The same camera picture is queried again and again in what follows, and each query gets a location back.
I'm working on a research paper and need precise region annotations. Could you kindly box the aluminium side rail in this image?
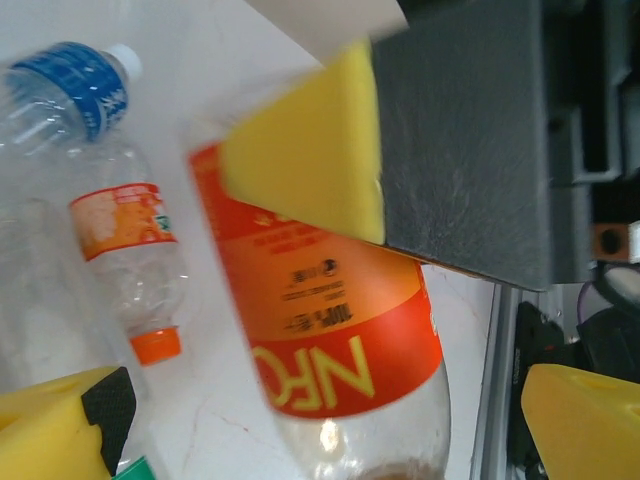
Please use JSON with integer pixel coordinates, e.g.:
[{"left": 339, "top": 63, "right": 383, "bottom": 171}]
[{"left": 473, "top": 279, "right": 524, "bottom": 480}]

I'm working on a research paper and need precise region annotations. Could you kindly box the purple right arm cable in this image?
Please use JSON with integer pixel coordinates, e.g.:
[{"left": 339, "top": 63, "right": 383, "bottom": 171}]
[{"left": 575, "top": 278, "right": 605, "bottom": 327}]

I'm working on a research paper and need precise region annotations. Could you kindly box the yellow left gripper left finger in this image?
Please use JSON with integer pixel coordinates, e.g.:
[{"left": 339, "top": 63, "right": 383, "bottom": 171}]
[{"left": 0, "top": 366, "right": 139, "bottom": 480}]

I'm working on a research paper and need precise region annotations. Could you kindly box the large bottle orange NFC label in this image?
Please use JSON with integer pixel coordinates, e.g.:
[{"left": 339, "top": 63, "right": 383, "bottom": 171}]
[{"left": 186, "top": 139, "right": 452, "bottom": 480}]

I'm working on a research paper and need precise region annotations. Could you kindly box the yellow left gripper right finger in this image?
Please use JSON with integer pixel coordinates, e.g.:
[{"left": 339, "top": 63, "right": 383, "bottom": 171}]
[{"left": 519, "top": 363, "right": 640, "bottom": 480}]

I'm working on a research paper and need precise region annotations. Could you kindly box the small bottle orange cap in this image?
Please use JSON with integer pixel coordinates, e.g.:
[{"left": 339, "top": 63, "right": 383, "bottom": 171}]
[{"left": 67, "top": 139, "right": 190, "bottom": 369}]

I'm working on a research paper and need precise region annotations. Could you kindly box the clear bottle blue label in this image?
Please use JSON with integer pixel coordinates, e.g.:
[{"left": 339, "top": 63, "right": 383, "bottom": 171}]
[{"left": 0, "top": 41, "right": 144, "bottom": 211}]

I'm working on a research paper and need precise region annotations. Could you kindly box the clear bottle green label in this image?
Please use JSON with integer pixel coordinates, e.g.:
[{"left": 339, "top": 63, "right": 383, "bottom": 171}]
[{"left": 110, "top": 453, "right": 160, "bottom": 480}]

